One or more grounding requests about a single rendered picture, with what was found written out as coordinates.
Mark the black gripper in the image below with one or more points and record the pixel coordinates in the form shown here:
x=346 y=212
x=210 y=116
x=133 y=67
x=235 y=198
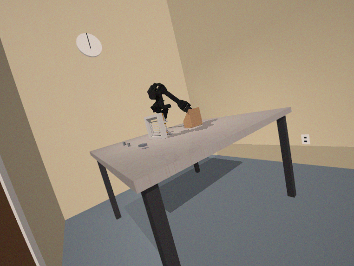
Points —
x=163 y=108

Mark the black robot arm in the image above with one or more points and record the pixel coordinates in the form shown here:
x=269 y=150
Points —
x=156 y=93

